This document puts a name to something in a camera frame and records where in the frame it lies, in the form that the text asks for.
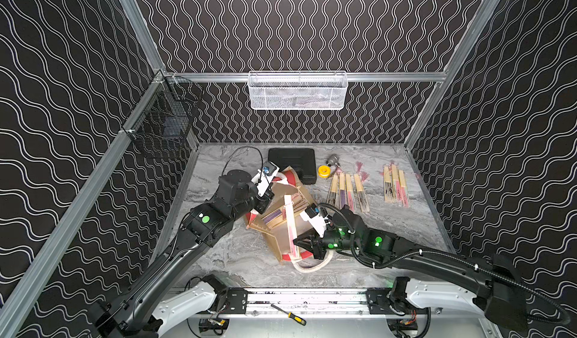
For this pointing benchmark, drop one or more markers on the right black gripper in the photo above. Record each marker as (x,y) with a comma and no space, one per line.
(317,239)

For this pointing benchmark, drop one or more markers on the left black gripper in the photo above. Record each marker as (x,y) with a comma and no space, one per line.
(264,201)

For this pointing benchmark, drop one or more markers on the red jute tote bag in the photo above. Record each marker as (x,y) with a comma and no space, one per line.
(285,183)

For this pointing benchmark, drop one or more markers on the bamboo fan grey floral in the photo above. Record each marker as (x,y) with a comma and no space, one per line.
(360,176)

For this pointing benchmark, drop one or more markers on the bamboo fan floral white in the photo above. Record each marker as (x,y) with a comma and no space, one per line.
(333,190)

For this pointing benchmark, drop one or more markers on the bamboo fan purple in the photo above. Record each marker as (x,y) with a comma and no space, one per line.
(343,201)

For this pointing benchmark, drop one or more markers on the bamboo fan dark floral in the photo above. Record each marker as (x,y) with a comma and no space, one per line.
(387,184)

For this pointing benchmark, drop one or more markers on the bamboo fan pink green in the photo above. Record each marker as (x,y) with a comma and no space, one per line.
(291,227)

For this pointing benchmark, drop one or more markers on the bamboo fan pink stripe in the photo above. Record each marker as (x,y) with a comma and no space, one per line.
(403,191)

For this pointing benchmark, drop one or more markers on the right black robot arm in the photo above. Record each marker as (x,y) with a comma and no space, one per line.
(491,288)

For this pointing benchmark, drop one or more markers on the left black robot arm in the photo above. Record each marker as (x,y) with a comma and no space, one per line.
(143,310)

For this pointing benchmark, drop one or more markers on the folding fans bundle in bag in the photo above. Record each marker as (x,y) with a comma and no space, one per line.
(278,217)

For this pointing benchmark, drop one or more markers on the black plastic tool case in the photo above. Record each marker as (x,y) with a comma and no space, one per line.
(301,160)

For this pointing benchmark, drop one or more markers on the yellow thread seal tape spool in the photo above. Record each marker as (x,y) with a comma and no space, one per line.
(324,171)

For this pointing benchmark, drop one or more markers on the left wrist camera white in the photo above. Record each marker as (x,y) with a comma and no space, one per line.
(264,178)

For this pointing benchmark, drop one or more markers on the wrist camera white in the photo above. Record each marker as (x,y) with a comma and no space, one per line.
(264,178)
(312,215)

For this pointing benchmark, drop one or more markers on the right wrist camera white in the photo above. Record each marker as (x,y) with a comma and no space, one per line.
(312,215)

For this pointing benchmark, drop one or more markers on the steel ball valve brown handle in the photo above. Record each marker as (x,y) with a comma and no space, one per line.
(333,162)

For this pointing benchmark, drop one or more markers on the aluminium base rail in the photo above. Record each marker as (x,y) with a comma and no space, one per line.
(344,303)

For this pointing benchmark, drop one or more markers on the yellow black handled screwdriver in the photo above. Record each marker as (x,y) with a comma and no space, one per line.
(290,315)

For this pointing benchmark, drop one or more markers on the white wire mesh basket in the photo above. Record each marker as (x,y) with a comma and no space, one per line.
(297,91)

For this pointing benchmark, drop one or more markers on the black wire mesh basket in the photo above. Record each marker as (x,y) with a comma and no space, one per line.
(162,131)

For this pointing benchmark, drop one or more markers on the aluminium frame corner post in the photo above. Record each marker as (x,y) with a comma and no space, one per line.
(471,35)

